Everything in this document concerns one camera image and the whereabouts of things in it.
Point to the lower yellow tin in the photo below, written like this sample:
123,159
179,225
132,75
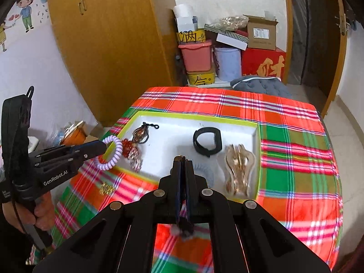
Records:
199,78

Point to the brown cardboard box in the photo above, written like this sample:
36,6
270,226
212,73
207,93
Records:
261,33

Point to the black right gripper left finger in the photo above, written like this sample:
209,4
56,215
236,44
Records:
121,237

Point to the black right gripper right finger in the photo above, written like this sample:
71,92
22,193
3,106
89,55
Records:
244,236

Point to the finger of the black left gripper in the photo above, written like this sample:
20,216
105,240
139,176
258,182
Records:
88,150

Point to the wooden wardrobe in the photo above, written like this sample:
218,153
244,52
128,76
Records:
114,50

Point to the pink plastic bin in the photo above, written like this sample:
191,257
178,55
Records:
197,56

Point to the black hair tie gold button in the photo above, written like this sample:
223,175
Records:
179,158

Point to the white small box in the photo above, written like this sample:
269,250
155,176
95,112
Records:
185,19

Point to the yellow tray box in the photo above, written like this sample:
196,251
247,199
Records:
170,135

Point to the light blue bucket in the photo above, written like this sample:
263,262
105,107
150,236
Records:
228,63

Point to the black wristband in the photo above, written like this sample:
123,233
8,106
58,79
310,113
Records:
207,141

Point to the plaid tablecloth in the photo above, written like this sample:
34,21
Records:
299,181

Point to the wooden door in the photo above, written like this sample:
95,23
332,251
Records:
319,38

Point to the grey cushion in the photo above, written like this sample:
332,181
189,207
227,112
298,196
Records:
271,86

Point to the beige hair claw clip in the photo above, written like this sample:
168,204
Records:
240,164

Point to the gold brooch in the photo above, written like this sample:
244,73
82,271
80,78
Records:
106,189

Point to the yellow tin box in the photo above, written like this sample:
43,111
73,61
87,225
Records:
187,37

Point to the person's left hand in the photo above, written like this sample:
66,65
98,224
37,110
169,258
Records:
43,216

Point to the striped flat box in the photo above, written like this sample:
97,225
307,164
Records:
229,37

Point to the red gift box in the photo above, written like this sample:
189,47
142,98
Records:
263,62

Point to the orange box on floor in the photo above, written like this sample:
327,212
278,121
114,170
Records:
75,134

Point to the clear plastic bag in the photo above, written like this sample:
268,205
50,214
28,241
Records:
231,23

